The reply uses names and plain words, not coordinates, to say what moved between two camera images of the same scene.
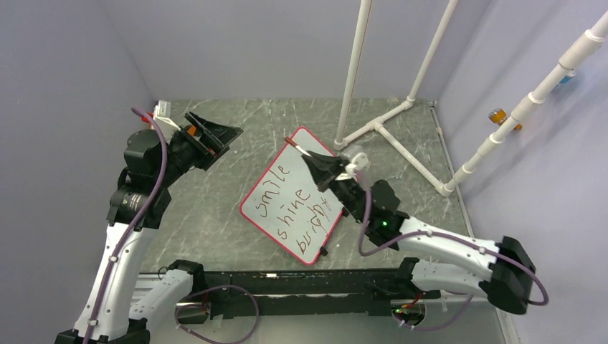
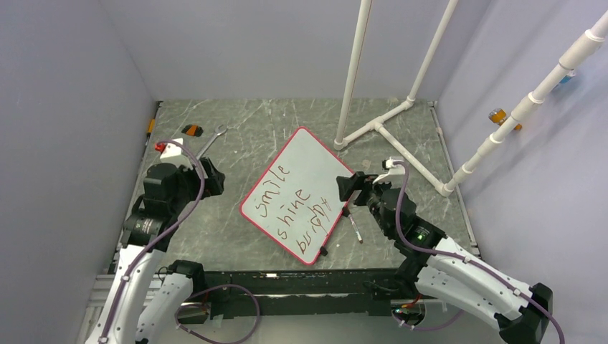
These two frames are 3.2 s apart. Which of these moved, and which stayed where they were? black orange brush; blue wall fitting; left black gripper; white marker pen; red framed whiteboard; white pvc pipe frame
Moved: white marker pen; left black gripper
Stayed: red framed whiteboard; white pvc pipe frame; black orange brush; blue wall fitting
